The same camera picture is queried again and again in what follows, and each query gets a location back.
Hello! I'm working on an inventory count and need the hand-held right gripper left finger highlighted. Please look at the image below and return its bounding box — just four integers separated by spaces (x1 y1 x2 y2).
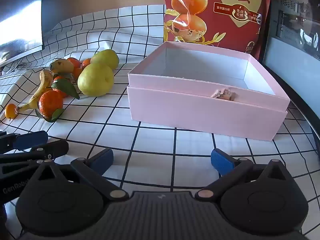
32 148 128 202

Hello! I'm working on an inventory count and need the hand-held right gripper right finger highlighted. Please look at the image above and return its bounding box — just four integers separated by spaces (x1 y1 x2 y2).
195 149 294 201

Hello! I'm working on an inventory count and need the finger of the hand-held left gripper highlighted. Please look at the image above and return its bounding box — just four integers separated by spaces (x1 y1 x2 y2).
0 130 48 153
0 140 69 165

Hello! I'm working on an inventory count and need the small yellow kumquat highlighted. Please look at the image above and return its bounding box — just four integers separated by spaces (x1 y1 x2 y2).
4 104 19 120

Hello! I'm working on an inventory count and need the large leafy orange mandarin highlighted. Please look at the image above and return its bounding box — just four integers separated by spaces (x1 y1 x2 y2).
35 90 65 123

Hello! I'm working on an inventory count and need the long yellow banana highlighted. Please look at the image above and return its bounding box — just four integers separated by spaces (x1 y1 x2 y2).
17 70 54 112

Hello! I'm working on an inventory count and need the pink cardboard box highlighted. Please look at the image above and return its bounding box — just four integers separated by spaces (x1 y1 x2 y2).
126 41 291 142

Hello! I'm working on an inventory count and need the brown-spotted mango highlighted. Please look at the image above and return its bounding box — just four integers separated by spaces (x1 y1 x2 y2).
49 59 75 72

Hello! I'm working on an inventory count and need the large yellow-green pear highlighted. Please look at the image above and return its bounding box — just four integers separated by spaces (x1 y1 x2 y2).
77 62 114 97

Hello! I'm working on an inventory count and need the white checked tablecloth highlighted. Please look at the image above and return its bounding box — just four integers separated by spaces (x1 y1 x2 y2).
0 4 320 240

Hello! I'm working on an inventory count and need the dark glass panel case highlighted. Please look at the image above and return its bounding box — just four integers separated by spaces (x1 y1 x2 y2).
260 0 320 130

